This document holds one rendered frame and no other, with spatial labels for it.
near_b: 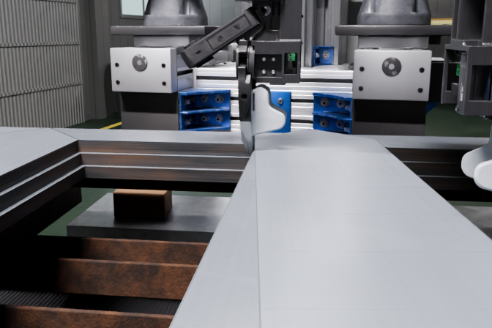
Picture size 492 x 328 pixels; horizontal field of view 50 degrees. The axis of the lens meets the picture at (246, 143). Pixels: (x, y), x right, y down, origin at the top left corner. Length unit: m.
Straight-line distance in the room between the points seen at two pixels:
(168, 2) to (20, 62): 4.37
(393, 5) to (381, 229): 0.73
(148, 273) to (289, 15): 0.38
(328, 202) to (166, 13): 0.79
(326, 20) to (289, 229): 0.95
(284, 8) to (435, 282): 0.42
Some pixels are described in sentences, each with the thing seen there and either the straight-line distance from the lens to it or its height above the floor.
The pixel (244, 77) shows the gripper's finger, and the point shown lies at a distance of 0.66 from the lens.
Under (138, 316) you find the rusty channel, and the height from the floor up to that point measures 0.72.
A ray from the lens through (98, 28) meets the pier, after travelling 6.54.
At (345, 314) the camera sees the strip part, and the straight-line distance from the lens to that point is 0.31.
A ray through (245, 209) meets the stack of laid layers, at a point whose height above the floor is 0.87.
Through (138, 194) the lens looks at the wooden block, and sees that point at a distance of 1.00.
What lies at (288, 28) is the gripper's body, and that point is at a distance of 0.68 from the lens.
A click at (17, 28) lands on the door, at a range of 5.52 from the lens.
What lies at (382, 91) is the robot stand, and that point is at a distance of 0.99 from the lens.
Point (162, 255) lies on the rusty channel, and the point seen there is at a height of 0.70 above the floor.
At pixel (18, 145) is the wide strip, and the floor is 0.87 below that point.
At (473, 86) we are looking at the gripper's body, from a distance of 0.44.
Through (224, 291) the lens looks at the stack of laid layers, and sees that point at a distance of 0.34.
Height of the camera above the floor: 1.02
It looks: 12 degrees down
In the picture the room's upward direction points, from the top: straight up
